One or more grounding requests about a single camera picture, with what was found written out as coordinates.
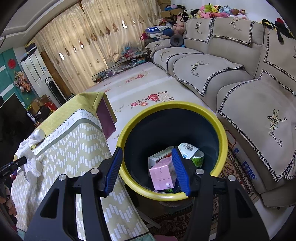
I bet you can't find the pink cardboard box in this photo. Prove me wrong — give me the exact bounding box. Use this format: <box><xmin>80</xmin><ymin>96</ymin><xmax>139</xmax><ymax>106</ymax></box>
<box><xmin>149</xmin><ymin>156</ymin><xmax>177</xmax><ymax>191</ymax></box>

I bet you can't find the black yellow plush toy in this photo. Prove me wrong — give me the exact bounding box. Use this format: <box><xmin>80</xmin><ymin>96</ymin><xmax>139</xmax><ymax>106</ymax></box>
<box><xmin>261</xmin><ymin>18</ymin><xmax>294</xmax><ymax>44</ymax></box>

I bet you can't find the yellow patterned tablecloth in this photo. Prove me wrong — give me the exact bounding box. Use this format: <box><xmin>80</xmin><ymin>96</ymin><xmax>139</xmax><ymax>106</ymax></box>
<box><xmin>11</xmin><ymin>92</ymin><xmax>153</xmax><ymax>240</ymax></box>

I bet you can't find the large black television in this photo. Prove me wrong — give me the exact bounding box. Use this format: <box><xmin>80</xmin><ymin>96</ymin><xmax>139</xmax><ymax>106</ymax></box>
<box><xmin>0</xmin><ymin>94</ymin><xmax>36</xmax><ymax>166</ymax></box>

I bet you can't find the white tissue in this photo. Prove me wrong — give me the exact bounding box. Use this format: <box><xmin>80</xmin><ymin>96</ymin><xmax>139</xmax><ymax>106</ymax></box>
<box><xmin>16</xmin><ymin>138</ymin><xmax>43</xmax><ymax>183</ymax></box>

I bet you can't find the yellow rimmed trash bin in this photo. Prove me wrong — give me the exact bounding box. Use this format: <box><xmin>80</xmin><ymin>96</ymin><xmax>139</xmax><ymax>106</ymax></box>
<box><xmin>117</xmin><ymin>101</ymin><xmax>228</xmax><ymax>202</ymax></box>

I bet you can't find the white green carton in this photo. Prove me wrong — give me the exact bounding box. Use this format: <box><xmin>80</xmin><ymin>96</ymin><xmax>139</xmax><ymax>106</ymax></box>
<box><xmin>178</xmin><ymin>143</ymin><xmax>205</xmax><ymax>168</ymax></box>

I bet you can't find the cream patterned curtain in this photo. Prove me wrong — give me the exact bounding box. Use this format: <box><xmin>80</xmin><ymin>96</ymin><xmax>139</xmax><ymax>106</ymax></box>
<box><xmin>33</xmin><ymin>0</ymin><xmax>160</xmax><ymax>94</ymax></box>

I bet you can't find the pile of plush toys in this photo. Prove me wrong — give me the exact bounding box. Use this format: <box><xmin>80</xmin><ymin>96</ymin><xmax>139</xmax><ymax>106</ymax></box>
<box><xmin>139</xmin><ymin>2</ymin><xmax>249</xmax><ymax>47</ymax></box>

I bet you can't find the floral floor mat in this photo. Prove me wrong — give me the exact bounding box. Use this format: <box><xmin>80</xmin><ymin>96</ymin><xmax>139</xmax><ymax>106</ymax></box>
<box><xmin>86</xmin><ymin>62</ymin><xmax>207</xmax><ymax>153</ymax></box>

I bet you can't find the beige sectional sofa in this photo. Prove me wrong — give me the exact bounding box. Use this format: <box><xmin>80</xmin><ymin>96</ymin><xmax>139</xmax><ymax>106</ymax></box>
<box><xmin>146</xmin><ymin>18</ymin><xmax>295</xmax><ymax>207</ymax></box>

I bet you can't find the black tower fan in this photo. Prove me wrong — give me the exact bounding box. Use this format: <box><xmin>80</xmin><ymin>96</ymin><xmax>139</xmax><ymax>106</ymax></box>
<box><xmin>45</xmin><ymin>77</ymin><xmax>67</xmax><ymax>105</ymax></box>

